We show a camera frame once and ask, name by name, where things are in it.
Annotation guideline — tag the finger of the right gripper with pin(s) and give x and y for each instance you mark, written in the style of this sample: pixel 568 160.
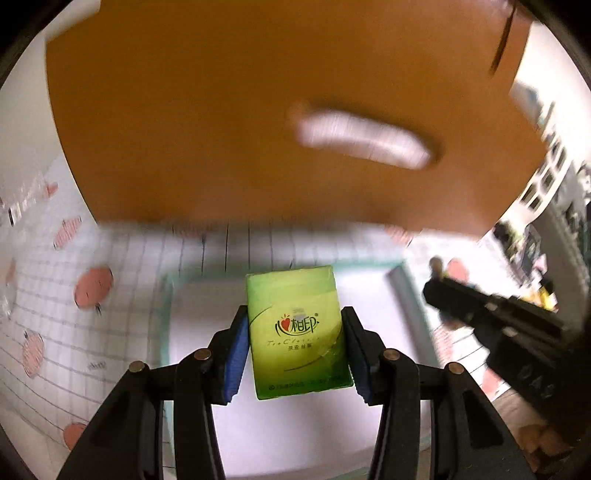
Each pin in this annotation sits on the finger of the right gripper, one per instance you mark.
pixel 491 316

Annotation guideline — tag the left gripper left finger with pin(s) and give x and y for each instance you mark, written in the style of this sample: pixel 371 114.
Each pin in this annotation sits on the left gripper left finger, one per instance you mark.
pixel 123 440

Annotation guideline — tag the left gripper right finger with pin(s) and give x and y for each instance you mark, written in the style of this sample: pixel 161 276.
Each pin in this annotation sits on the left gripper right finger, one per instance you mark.
pixel 469 439

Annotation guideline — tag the green tissue pack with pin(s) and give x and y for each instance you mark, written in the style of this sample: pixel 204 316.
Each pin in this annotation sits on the green tissue pack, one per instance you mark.
pixel 296 333

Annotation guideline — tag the person's right hand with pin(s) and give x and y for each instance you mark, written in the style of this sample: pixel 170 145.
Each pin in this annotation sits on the person's right hand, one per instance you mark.
pixel 541 442

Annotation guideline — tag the fruit print grid mat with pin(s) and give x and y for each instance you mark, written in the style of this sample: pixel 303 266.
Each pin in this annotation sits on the fruit print grid mat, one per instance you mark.
pixel 81 300

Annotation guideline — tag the white lattice shelf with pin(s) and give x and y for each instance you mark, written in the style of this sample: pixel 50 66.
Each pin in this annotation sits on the white lattice shelf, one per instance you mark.
pixel 561 178

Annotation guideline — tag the wooden nightstand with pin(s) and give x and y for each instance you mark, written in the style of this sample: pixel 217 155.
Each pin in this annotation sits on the wooden nightstand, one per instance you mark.
pixel 311 111

